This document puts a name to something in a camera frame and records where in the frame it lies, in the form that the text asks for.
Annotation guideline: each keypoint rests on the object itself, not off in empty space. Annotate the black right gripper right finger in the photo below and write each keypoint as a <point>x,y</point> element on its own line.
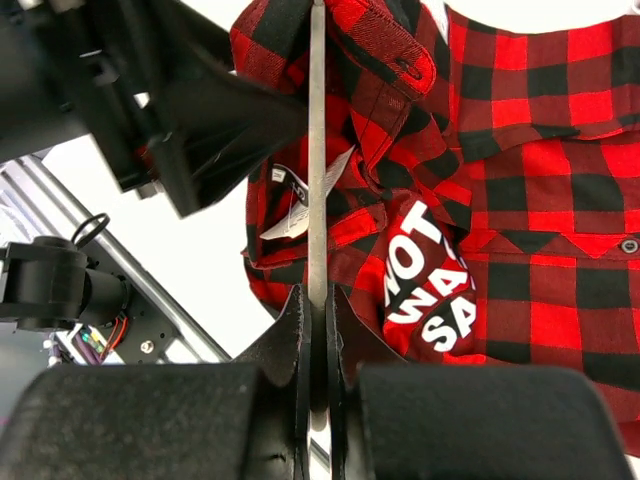
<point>391,419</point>

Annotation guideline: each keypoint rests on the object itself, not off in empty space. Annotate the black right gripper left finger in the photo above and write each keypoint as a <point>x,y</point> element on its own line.
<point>246,419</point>

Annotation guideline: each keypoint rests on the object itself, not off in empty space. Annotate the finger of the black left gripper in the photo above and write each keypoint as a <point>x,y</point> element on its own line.
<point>215,131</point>

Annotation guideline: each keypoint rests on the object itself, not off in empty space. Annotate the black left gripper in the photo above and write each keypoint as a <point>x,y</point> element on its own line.
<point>75,68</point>

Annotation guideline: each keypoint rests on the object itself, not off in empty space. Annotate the metal clothes hanger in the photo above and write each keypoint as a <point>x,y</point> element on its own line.
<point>317,282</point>

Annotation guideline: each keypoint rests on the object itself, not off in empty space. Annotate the red black plaid shirt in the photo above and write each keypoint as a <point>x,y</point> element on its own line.
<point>486,208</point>

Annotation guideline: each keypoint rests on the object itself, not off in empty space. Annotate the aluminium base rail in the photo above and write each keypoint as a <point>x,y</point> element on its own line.
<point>159,328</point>

